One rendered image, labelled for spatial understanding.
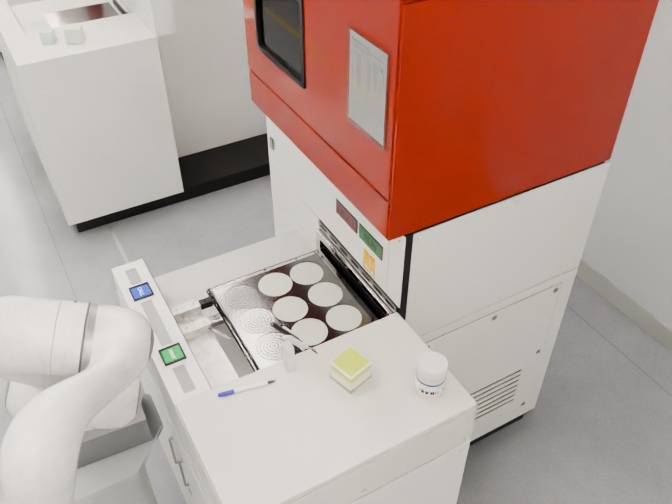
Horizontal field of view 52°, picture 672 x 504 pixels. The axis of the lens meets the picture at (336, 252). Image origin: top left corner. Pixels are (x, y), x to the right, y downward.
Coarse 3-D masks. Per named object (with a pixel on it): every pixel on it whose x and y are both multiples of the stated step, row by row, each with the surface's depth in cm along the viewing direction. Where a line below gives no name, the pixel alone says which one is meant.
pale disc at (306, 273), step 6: (300, 264) 207; (306, 264) 207; (312, 264) 207; (294, 270) 205; (300, 270) 205; (306, 270) 205; (312, 270) 205; (318, 270) 205; (294, 276) 203; (300, 276) 203; (306, 276) 203; (312, 276) 203; (318, 276) 203; (300, 282) 200; (306, 282) 201; (312, 282) 201
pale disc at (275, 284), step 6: (264, 276) 203; (270, 276) 203; (276, 276) 203; (282, 276) 203; (288, 276) 203; (264, 282) 201; (270, 282) 201; (276, 282) 201; (282, 282) 201; (288, 282) 201; (264, 288) 199; (270, 288) 199; (276, 288) 199; (282, 288) 199; (288, 288) 199; (270, 294) 197; (276, 294) 197; (282, 294) 197
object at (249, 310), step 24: (288, 264) 207; (240, 288) 199; (240, 312) 191; (264, 312) 192; (312, 312) 191; (360, 312) 191; (240, 336) 184; (264, 336) 185; (336, 336) 184; (264, 360) 178
